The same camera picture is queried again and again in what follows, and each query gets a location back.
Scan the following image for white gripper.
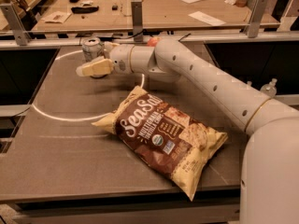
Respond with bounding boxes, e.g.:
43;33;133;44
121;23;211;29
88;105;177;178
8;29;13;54
76;41;155;77

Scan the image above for sea salt tortilla chips bag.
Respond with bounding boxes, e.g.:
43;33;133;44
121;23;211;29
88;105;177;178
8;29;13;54
94;86;227;199

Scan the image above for tan paper note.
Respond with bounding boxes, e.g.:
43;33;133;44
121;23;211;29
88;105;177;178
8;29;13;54
43;11;71;23

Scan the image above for middle metal bracket post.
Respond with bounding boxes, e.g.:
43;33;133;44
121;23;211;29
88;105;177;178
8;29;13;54
131;0;143;42

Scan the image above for right metal bracket post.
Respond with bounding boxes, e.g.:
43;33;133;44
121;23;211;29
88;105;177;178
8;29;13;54
244;0;268;38

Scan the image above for metal bracket post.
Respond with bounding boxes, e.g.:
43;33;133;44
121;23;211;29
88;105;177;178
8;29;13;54
244;0;268;38
131;0;143;42
0;3;31;46

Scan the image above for white paper sheet near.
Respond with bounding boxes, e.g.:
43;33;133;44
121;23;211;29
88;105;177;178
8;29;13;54
190;11;224;26

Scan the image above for left metal bracket post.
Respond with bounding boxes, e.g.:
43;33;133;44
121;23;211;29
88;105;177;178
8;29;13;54
0;3;31;46

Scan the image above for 7up soda can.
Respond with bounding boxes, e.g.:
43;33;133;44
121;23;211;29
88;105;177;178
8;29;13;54
82;37;104;63

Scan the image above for clear sanitizer bottle right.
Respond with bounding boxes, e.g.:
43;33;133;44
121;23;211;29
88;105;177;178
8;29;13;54
261;78;278;98

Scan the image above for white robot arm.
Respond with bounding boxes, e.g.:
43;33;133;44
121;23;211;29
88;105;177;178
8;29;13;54
77;38;299;224

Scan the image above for black tool on bench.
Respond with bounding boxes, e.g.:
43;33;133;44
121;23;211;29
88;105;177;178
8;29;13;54
71;6;99;14

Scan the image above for red apple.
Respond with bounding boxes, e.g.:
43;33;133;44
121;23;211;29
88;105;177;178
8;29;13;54
147;37;161;47

